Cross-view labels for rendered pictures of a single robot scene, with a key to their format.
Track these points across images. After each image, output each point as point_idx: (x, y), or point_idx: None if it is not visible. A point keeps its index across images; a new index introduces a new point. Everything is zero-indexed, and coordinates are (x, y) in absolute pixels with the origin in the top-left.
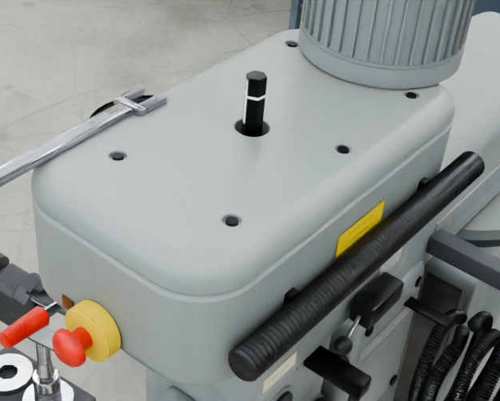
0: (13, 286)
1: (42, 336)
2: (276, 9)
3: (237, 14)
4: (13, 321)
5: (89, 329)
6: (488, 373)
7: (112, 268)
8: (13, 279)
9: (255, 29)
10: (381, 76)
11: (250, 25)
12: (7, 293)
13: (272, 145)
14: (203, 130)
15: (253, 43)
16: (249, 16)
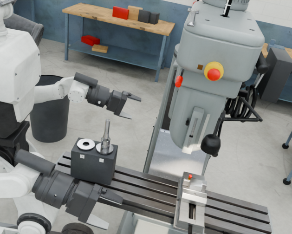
0: (119, 95)
1: (123, 114)
2: (56, 51)
3: (43, 54)
4: (118, 108)
5: (217, 68)
6: (255, 94)
7: (228, 45)
8: (118, 94)
9: (52, 58)
10: (238, 6)
11: (49, 57)
12: (119, 98)
13: (235, 18)
14: (216, 16)
15: (54, 62)
16: (48, 54)
